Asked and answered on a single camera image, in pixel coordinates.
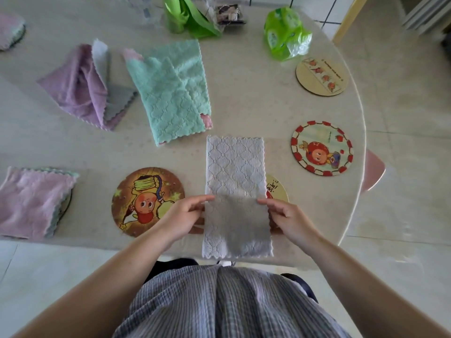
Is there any person's right forearm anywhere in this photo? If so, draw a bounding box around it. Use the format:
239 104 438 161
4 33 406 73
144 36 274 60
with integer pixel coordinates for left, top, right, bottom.
303 233 451 338

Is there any purple and grey dish cloth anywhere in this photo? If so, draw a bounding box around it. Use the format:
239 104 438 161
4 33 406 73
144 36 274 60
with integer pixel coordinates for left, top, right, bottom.
37 38 138 132

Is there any dark-edged round coaster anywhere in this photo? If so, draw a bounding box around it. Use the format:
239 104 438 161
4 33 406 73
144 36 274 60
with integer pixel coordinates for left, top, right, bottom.
3 24 27 52
57 188 73 223

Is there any green plastic tissue packet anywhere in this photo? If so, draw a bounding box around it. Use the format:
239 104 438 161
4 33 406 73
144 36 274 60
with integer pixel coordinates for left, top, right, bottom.
264 7 313 62

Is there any round brown cartoon coaster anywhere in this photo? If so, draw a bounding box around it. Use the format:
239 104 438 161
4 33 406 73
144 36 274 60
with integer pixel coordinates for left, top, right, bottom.
111 167 185 238

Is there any person's left hand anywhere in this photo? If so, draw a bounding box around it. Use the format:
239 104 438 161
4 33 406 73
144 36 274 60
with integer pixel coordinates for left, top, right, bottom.
155 194 216 244

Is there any person's right hand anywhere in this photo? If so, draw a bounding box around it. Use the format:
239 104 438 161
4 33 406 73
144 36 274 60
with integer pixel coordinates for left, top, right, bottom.
257 198 323 249

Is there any folded pink dish cloth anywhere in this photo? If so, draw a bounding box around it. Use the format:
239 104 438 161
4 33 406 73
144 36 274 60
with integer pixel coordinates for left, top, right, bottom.
0 12 26 51
0 167 75 242

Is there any round red-bordered cartoon coaster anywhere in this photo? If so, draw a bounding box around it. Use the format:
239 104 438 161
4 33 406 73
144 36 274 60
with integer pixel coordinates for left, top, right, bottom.
291 120 354 177

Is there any clear packet with dark contents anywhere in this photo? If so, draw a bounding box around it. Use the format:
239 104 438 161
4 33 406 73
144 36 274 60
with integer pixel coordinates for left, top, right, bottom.
207 1 247 29

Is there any checked grey shirt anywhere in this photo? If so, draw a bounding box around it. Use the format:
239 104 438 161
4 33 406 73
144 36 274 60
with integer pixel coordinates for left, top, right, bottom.
112 265 354 338

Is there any green plastic bag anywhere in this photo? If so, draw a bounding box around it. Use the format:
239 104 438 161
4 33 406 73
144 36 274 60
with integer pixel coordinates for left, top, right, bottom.
162 0 223 39

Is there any round pale wooden coaster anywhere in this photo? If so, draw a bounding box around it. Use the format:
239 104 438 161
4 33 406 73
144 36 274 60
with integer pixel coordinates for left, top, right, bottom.
295 58 350 97

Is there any stack of grey boards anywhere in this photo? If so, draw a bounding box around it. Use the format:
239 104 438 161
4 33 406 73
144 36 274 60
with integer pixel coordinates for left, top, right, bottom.
401 0 451 36

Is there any round yellow cartoon coaster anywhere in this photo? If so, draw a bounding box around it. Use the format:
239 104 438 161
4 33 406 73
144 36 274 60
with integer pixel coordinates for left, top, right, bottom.
265 174 290 205

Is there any white and grey dish cloth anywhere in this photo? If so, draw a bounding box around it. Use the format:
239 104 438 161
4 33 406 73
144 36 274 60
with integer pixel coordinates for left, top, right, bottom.
202 135 274 260

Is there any green and pink dish cloth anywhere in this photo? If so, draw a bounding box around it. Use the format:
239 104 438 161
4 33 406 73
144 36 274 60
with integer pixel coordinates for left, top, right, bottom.
123 39 214 147

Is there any wooden chair leg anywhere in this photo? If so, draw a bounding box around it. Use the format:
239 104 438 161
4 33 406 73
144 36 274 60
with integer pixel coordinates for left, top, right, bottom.
331 0 371 46

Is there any pink stool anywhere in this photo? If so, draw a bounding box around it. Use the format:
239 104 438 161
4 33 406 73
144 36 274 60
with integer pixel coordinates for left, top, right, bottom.
362 149 387 192

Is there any person's left forearm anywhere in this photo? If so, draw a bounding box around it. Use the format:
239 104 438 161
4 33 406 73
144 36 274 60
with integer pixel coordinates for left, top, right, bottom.
11 222 177 338

